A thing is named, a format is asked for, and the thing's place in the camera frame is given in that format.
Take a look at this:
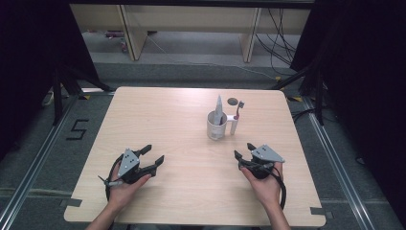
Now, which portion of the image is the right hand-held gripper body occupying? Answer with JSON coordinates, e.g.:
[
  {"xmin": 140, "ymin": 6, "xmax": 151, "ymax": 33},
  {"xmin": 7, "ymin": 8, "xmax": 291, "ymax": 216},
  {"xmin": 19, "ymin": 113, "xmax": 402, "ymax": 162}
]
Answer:
[{"xmin": 239, "ymin": 144, "xmax": 285, "ymax": 180}]

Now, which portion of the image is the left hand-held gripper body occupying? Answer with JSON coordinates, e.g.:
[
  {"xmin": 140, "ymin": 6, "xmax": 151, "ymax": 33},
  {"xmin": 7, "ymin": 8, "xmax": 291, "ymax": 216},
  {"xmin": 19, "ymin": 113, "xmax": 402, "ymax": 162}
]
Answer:
[{"xmin": 116, "ymin": 148, "xmax": 152, "ymax": 186}]

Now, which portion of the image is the white cup with side holder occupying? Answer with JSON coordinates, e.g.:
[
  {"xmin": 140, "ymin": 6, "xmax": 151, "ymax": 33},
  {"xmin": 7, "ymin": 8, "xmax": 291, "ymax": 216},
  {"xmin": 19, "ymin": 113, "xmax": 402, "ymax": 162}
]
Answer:
[{"xmin": 206, "ymin": 109, "xmax": 240, "ymax": 141}]

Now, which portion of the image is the pink toothbrush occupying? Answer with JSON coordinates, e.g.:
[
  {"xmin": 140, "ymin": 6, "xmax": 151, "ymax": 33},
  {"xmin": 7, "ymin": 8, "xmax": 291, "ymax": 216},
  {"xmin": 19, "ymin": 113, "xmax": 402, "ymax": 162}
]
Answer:
[{"xmin": 233, "ymin": 100, "xmax": 245, "ymax": 121}]

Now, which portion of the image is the white toothpaste tube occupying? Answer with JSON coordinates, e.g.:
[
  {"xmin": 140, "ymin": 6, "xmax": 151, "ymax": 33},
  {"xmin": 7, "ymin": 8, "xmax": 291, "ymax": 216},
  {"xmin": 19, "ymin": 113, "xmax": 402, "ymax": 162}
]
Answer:
[{"xmin": 214, "ymin": 94, "xmax": 225, "ymax": 127}]

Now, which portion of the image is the person's left hand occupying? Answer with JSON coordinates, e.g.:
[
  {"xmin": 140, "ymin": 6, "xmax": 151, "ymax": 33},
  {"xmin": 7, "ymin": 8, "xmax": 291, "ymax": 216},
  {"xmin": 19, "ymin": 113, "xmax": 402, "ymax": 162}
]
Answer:
[{"xmin": 106, "ymin": 162, "xmax": 152, "ymax": 211}]

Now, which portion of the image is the person's right hand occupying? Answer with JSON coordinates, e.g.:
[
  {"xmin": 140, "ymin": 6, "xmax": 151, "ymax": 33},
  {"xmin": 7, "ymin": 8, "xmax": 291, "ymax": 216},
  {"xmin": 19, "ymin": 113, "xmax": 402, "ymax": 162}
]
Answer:
[{"xmin": 239, "ymin": 162, "xmax": 284, "ymax": 209}]

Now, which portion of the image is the grey tape piece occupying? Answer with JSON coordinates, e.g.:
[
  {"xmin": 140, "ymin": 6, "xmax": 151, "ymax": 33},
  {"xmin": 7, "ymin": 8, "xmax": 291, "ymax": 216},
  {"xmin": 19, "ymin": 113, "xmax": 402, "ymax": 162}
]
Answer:
[
  {"xmin": 59, "ymin": 197, "xmax": 83, "ymax": 208},
  {"xmin": 309, "ymin": 206, "xmax": 333, "ymax": 219}
]

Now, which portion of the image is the black metal stand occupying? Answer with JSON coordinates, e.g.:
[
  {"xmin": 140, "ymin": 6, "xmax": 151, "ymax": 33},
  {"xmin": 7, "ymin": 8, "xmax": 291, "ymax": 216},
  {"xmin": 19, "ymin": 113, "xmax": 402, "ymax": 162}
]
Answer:
[
  {"xmin": 271, "ymin": 63, "xmax": 326, "ymax": 127},
  {"xmin": 52, "ymin": 65, "xmax": 116, "ymax": 127}
]

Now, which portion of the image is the white object on floor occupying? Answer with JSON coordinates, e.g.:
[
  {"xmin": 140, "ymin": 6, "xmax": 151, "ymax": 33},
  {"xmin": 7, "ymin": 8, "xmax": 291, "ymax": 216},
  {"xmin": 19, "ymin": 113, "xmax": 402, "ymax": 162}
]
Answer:
[{"xmin": 41, "ymin": 90, "xmax": 56, "ymax": 107}]

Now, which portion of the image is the black curtain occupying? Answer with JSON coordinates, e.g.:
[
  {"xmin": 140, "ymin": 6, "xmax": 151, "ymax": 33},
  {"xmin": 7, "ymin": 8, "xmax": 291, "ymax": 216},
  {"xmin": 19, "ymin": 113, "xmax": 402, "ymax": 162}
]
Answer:
[
  {"xmin": 290, "ymin": 0, "xmax": 406, "ymax": 219},
  {"xmin": 0, "ymin": 0, "xmax": 101, "ymax": 161}
]

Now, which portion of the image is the light wooden shelf unit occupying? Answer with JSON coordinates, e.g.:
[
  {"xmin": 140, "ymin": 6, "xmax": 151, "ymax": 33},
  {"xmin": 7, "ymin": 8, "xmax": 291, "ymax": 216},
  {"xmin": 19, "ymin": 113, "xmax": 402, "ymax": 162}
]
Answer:
[{"xmin": 69, "ymin": 3, "xmax": 312, "ymax": 63}]

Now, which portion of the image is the right hand-held gripper cable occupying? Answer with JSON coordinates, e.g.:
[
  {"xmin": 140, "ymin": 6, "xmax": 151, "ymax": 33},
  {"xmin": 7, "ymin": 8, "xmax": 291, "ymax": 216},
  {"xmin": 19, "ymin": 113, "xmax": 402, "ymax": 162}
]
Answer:
[{"xmin": 270, "ymin": 165, "xmax": 287, "ymax": 211}]

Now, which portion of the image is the black floor cable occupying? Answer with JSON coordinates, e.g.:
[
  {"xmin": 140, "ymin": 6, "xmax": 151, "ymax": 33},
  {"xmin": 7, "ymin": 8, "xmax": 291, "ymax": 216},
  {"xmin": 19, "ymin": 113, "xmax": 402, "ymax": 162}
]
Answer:
[{"xmin": 291, "ymin": 107, "xmax": 320, "ymax": 124}]

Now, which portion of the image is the metal floor rail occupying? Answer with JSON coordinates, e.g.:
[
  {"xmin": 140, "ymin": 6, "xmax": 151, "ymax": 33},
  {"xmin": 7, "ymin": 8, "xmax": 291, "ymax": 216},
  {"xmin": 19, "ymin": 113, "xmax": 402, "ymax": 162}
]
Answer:
[
  {"xmin": 0, "ymin": 94, "xmax": 80, "ymax": 230},
  {"xmin": 301, "ymin": 95, "xmax": 377, "ymax": 230}
]

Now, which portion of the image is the black cable bundle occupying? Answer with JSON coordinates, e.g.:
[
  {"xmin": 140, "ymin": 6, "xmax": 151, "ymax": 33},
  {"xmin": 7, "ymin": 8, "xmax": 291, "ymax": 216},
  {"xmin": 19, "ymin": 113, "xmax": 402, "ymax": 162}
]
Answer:
[{"xmin": 255, "ymin": 8, "xmax": 299, "ymax": 77}]

